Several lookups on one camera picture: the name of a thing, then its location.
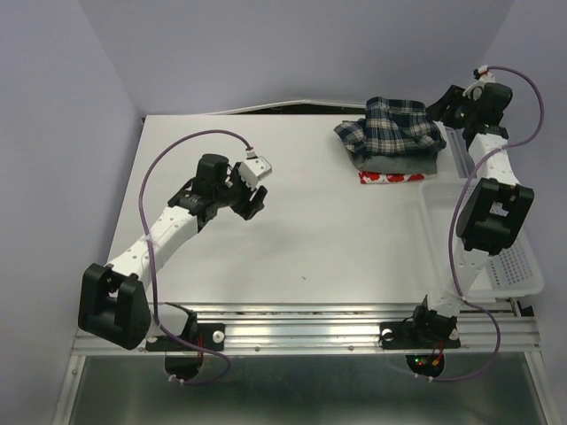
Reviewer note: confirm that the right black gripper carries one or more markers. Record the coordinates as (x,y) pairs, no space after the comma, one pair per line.
(438,109)

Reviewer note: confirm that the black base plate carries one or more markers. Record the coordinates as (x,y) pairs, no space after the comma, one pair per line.
(206,335)
(404,335)

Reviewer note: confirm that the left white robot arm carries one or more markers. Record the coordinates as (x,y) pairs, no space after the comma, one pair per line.
(119,300)

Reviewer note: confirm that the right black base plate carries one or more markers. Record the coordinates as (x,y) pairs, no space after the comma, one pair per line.
(404,335)

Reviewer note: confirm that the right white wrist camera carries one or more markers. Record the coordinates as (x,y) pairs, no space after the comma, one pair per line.
(482,76)

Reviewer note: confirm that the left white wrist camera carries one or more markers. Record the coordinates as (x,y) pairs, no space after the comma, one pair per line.
(254,170)

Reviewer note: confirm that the grey skirt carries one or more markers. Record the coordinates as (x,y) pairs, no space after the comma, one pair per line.
(396,164)

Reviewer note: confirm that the navy plaid skirt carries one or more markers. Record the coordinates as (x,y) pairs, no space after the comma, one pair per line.
(392,128)

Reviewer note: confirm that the red poppy floral skirt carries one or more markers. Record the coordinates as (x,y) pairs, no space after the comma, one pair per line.
(378,178)

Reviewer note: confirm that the white plastic basket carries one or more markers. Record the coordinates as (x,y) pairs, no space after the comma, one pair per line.
(514,273)

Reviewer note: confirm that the aluminium frame rail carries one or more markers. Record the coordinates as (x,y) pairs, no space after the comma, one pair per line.
(325,329)

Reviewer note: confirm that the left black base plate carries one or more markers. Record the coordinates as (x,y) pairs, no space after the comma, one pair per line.
(206,335)

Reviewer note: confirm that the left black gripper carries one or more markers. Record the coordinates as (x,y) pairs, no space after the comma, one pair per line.
(247,208)

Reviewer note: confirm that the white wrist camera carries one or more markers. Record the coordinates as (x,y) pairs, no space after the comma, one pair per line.
(254,170)
(482,76)

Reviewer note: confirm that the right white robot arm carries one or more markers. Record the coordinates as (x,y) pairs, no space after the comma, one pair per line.
(490,210)

